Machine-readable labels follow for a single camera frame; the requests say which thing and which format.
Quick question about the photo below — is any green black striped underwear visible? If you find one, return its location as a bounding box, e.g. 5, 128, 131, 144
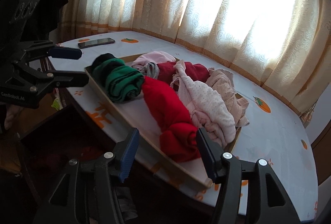
90, 53, 144, 103

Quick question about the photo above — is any white persimmon print tablecloth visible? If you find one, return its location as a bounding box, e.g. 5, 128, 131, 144
49, 31, 318, 223

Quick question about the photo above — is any dusty pink dotted underwear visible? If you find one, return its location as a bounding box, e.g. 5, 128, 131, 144
206, 68, 249, 127

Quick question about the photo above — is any red grey underwear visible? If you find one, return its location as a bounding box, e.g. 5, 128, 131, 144
141, 62, 209, 85

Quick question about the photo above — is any beige pink dotted garment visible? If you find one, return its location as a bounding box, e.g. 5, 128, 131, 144
170, 60, 236, 148

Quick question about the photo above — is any green yellow fabric bag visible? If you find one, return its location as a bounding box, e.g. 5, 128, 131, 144
51, 97, 63, 111

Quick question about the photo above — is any shallow cardboard box tray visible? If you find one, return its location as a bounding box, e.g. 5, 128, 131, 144
84, 53, 245, 189

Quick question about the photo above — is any light pink underwear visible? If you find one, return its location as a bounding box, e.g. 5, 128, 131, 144
131, 51, 176, 70

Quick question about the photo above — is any black smartphone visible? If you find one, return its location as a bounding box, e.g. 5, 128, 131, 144
78, 38, 115, 49

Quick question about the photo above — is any brown wooden door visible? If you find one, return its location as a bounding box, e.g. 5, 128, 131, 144
313, 131, 331, 185

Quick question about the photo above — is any person left hand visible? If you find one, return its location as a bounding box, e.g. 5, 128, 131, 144
4, 105, 24, 129

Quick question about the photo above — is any bright red underwear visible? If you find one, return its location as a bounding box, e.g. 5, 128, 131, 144
141, 76, 200, 163

